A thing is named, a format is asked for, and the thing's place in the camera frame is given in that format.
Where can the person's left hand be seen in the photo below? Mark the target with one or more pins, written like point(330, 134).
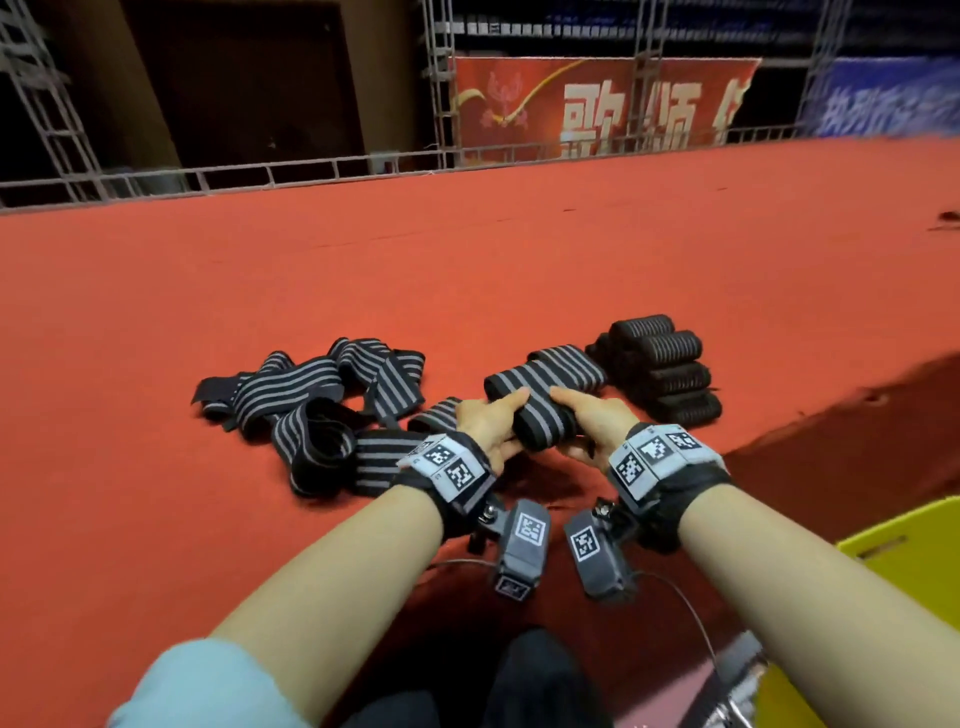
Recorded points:
point(492, 432)

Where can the person's right hand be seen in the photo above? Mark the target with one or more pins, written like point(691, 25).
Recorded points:
point(605, 420)

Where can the yellow plastic bin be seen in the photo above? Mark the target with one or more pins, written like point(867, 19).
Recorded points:
point(900, 600)

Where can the person's left forearm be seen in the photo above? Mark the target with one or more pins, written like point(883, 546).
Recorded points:
point(330, 600)

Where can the person's right forearm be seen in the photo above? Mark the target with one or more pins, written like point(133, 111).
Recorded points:
point(833, 600)

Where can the black wristband with marker tags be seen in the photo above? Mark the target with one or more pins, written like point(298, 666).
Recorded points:
point(447, 477)
point(663, 473)

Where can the black trousers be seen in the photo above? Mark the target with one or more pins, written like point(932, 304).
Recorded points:
point(525, 683)

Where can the grey metal stand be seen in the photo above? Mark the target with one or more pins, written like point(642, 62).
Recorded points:
point(732, 683)

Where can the red banner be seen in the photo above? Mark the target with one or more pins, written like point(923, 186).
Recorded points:
point(600, 105)

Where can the metal railing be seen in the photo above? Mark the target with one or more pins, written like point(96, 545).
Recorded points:
point(300, 165)

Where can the metal truss column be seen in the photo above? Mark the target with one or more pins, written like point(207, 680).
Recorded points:
point(648, 75)
point(440, 83)
point(45, 105)
point(825, 68)

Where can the light blue sleeve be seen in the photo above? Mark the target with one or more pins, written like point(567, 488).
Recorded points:
point(203, 690)

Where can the tiered bleacher seats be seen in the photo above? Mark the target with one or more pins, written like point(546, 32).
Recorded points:
point(600, 23)

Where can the dark brown door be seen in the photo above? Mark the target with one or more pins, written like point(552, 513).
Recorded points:
point(240, 83)

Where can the blue banner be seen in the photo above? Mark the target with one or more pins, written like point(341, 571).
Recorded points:
point(893, 98)

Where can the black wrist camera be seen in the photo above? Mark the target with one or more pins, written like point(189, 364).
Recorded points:
point(597, 555)
point(522, 548)

